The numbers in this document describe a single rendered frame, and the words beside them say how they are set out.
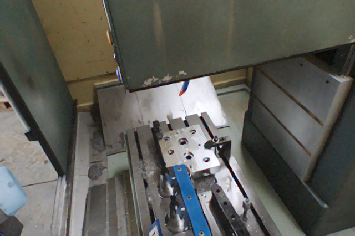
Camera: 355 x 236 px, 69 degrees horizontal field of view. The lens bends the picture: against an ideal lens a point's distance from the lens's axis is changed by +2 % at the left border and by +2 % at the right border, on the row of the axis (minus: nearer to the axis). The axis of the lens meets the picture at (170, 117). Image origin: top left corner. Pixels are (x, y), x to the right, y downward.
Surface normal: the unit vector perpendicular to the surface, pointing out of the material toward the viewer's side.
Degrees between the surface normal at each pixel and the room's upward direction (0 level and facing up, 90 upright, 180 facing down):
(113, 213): 8
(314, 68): 92
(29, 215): 0
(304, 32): 90
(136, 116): 24
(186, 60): 90
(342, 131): 90
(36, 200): 0
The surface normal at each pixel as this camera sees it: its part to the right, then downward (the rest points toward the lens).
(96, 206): -0.13, -0.85
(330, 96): -0.97, 0.22
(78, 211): 0.20, -0.80
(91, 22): 0.24, 0.59
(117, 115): 0.01, -0.46
